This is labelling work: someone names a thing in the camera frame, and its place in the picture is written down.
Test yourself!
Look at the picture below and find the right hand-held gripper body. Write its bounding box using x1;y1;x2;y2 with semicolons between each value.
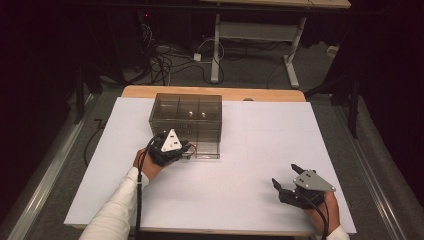
277;169;337;211

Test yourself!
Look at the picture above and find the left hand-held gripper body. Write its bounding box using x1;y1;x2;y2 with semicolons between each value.
147;128;188;168

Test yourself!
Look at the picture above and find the smoky clear plastic drawer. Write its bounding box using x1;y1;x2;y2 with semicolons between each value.
151;128;222;160

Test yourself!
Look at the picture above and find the smoky clear drawer box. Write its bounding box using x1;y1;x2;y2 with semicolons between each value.
148;92;223;160

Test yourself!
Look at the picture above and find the person's left hand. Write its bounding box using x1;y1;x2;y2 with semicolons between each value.
132;147;165;181

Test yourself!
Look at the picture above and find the person's right hand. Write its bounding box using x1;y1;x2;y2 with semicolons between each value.
304;191;341;236

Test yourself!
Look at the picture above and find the white table sheet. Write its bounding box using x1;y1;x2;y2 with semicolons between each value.
63;96;357;236

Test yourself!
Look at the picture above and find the black metal stand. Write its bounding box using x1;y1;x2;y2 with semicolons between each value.
303;74;364;140

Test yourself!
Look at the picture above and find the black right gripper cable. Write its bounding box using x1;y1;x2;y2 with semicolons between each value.
295;189;331;240

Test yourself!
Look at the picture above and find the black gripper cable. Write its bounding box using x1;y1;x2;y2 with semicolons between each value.
295;189;331;240
133;132;167;240

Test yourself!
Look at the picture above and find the silver floor rail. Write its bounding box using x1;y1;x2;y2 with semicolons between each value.
5;94;95;240
333;105;409;240

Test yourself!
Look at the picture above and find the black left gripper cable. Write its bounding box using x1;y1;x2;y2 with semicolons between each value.
133;132;167;240

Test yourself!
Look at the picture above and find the tangle of black floor cables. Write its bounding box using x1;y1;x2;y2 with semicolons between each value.
134;21;226;87

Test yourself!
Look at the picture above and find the thin black floor cable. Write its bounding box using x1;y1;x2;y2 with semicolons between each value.
82;118;107;168

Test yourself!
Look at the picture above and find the white frame wooden desk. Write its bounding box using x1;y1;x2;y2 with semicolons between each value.
199;0;352;90

